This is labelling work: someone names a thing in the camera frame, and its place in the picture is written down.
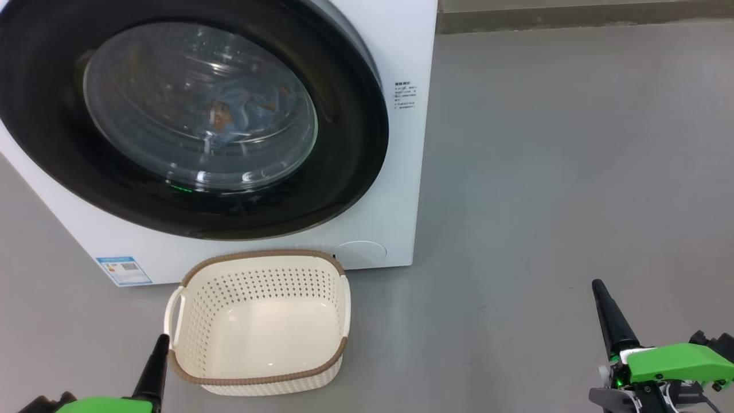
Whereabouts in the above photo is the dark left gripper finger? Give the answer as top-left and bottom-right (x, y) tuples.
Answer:
(132, 334), (171, 403)

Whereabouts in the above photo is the round black glass washer door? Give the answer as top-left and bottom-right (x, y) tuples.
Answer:
(0, 0), (389, 240)

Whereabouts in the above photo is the blue cartoon print garment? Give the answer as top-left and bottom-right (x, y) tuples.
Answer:
(198, 100), (270, 153)
(218, 75), (294, 118)

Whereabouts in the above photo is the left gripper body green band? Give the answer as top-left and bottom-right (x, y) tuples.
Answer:
(54, 396), (155, 413)

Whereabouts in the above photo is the white front-load washing machine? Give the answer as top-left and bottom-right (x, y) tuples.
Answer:
(0, 0), (438, 286)

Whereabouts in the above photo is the cream perforated laundry basket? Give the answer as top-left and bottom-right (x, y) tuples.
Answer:
(164, 249), (352, 396)

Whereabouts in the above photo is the round white filter cover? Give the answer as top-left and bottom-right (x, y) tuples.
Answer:
(333, 240), (388, 269)

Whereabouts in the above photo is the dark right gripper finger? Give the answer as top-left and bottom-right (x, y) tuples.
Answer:
(592, 279), (642, 361)

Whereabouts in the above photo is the blue energy label sticker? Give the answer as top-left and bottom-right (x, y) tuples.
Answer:
(96, 256), (153, 287)

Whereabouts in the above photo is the small black text label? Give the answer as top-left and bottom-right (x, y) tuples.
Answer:
(394, 81), (417, 110)

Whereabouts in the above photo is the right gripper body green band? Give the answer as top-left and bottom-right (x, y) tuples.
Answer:
(589, 343), (734, 413)

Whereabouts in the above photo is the stainless steel washing machine drum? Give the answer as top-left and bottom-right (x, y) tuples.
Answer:
(83, 23), (319, 191)

